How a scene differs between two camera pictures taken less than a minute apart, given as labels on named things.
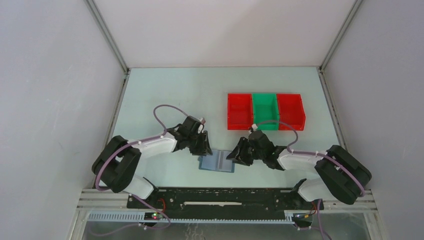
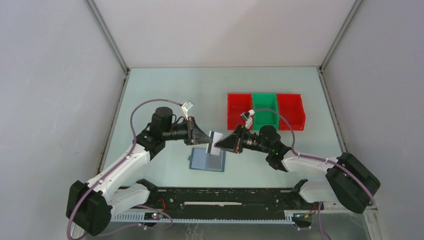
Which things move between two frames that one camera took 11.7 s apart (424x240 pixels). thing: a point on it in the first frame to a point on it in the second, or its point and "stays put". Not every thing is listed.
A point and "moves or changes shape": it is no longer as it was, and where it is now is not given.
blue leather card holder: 217,162 moves or changes shape
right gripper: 243,143 to 234,141
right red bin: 291,112 stays put
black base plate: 229,200 stays put
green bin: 266,114 stays put
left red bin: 240,111 stays put
